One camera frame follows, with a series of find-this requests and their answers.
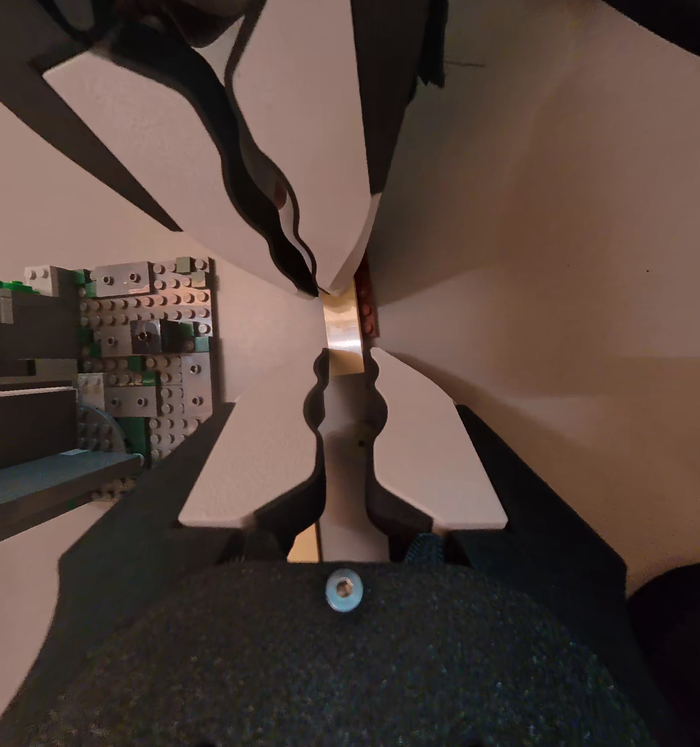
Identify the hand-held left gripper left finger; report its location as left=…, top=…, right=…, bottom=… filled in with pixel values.
left=177, top=348, right=331, bottom=535

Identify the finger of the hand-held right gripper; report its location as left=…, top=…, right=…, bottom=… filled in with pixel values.
left=42, top=23, right=320, bottom=300
left=224, top=0, right=381, bottom=295

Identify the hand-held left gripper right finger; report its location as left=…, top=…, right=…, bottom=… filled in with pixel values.
left=363, top=347, right=509, bottom=535

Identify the tan smooth toy tile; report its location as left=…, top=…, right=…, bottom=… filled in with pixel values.
left=321, top=291, right=367, bottom=377

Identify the brown studded toy plate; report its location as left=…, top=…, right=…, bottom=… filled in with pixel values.
left=354, top=260, right=381, bottom=339

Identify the person's right forearm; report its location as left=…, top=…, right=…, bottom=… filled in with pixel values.
left=607, top=0, right=700, bottom=62

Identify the grey desk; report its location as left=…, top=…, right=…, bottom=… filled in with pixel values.
left=0, top=0, right=700, bottom=739

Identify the grey toy brick building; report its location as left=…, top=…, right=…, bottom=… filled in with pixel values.
left=0, top=256, right=218, bottom=552

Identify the person's black clothing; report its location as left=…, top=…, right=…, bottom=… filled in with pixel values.
left=626, top=562, right=700, bottom=747

